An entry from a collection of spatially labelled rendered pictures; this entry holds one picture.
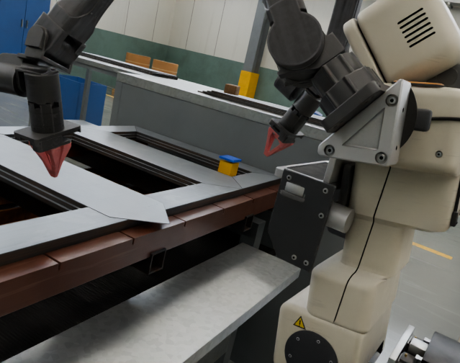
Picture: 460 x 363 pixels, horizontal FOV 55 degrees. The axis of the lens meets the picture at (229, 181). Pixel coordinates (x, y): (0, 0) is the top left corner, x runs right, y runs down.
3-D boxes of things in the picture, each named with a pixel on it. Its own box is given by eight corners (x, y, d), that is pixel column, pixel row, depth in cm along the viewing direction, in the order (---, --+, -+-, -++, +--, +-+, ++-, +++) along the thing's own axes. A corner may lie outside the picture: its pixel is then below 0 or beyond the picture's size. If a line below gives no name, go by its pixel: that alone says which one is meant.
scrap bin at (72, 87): (45, 117, 586) (50, 73, 572) (73, 117, 621) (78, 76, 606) (73, 129, 554) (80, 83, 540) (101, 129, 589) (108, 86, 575)
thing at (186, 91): (116, 80, 204) (117, 71, 203) (190, 88, 256) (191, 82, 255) (402, 164, 147) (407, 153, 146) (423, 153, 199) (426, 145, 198)
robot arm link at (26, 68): (41, 71, 74) (65, 65, 79) (9, 65, 76) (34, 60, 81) (46, 111, 77) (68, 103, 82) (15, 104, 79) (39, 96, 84)
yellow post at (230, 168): (208, 210, 161) (219, 160, 156) (215, 208, 165) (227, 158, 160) (219, 215, 158) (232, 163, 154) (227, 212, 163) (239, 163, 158)
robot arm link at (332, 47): (351, 57, 59) (353, 70, 65) (309, 2, 62) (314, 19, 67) (294, 98, 61) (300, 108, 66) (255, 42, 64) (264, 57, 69)
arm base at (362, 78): (379, 88, 54) (402, 95, 64) (342, 39, 56) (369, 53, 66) (324, 133, 59) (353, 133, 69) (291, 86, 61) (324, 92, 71)
